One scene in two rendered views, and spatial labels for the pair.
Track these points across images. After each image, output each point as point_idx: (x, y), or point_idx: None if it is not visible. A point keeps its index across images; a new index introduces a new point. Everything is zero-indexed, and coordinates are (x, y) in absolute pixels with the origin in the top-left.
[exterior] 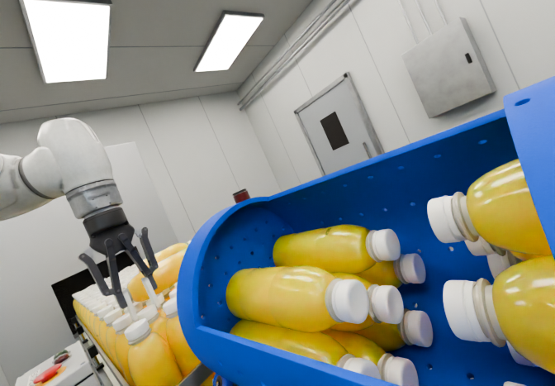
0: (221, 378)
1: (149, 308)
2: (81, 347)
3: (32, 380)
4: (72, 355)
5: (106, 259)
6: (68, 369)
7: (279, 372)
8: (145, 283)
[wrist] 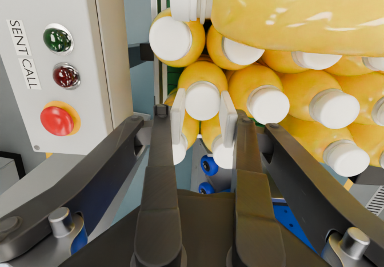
0: (208, 171)
1: (206, 118)
2: (92, 57)
3: (28, 74)
4: (80, 71)
5: (145, 174)
6: (85, 136)
7: None
8: (223, 134)
